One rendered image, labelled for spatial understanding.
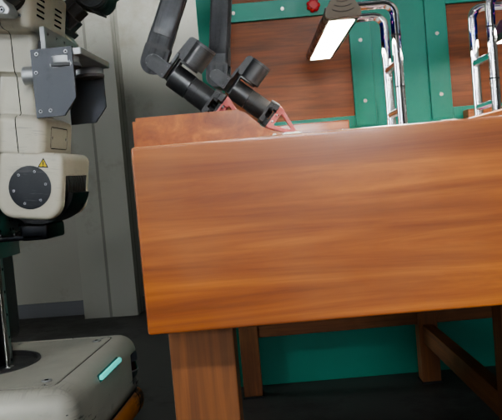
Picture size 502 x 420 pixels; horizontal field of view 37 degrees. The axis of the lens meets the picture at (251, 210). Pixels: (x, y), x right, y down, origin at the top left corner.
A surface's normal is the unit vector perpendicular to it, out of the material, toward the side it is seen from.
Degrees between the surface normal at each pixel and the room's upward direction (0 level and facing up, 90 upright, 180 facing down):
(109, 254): 90
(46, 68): 90
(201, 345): 90
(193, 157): 90
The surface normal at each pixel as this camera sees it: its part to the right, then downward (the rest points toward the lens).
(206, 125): 0.00, 0.04
